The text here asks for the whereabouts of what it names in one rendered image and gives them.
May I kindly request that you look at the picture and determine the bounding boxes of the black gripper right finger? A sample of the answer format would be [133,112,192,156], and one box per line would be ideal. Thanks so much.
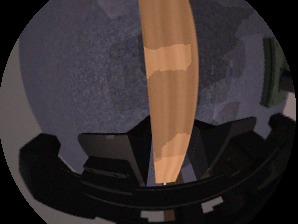
[186,116,257,180]

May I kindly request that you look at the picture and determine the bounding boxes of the wooden rail with metal hooks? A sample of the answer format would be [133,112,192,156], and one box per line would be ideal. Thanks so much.
[138,0,200,185]

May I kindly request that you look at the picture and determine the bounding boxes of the wooden headboard post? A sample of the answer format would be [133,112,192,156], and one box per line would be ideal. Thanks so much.
[161,171,185,222]

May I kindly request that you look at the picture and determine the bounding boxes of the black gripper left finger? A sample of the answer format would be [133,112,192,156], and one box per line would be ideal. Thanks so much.
[77,116,153,186]

